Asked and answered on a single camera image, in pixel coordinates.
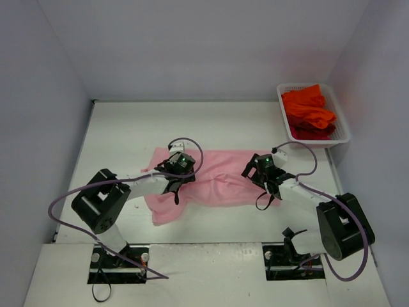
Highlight orange t shirt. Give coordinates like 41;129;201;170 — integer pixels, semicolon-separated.
281;84;337;129

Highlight pink t shirt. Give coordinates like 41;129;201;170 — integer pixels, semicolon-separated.
144;150;262;226

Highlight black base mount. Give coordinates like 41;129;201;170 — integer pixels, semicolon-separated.
262;243;325;281
88;246;147;285

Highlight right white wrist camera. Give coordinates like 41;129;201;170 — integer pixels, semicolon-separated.
272;147;288;168

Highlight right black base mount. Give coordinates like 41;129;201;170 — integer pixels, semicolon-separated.
262;243;325;281

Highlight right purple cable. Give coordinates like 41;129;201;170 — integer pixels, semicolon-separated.
270;141;369;282

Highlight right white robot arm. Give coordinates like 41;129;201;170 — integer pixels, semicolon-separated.
242;150;375;264

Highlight white plastic basket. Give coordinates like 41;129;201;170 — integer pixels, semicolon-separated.
277;83;350;148

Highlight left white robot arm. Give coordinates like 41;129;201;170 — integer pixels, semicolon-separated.
71;152;196;269

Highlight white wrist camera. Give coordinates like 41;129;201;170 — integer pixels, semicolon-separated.
168;141;185;155
272;147;288;168

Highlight dark red t shirt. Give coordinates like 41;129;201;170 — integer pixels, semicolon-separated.
289;124;336;140

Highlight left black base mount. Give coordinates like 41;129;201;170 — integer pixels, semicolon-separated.
88;246;147;285

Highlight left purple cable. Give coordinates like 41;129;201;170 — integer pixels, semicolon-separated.
47;137;205;281

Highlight thin black cable loop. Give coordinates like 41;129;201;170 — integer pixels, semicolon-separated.
91;268;112;303

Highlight purple cable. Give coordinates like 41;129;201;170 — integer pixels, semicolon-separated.
47;137;205;281
270;141;369;282

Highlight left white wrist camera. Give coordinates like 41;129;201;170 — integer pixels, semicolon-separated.
168;141;185;155

